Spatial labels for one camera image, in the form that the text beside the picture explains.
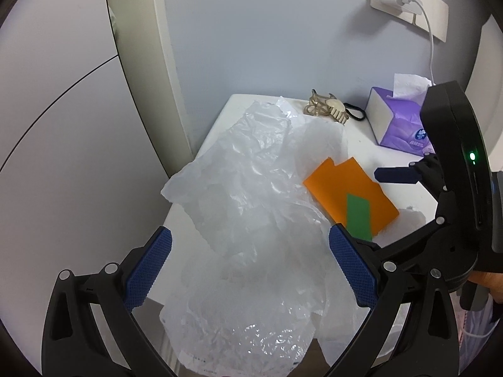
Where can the clear crinkled plastic wrap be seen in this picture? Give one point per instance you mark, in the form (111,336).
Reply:
(243,322)

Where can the green paper strip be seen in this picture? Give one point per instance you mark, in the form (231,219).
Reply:
(359,216)

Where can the white nightstand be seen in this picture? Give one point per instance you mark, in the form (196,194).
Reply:
(365,153)

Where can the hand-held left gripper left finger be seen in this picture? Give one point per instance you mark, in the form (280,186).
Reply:
(149,271)

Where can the cream vertical trim panel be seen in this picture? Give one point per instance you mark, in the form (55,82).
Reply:
(145,66)

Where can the purple tissue pack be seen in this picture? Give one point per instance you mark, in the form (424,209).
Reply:
(397,125)

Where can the grey white wardrobe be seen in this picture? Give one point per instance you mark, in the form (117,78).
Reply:
(59,145)

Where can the person's right hand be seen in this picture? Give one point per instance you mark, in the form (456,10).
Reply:
(489,281)

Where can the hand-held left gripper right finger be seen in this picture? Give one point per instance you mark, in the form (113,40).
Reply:
(353,267)

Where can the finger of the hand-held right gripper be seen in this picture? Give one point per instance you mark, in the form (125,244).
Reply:
(416,243)
(397,174)

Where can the beige hair claw clip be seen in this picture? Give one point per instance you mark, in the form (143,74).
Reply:
(334,107)

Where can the white light switch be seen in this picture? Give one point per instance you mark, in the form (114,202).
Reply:
(434,13)

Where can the translucent white plastic sheet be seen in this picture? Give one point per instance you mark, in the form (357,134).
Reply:
(243,165)

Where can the orange paper sheet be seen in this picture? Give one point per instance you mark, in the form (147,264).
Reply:
(346,188)

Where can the purple striped bedding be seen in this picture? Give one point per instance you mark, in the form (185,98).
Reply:
(477,322)

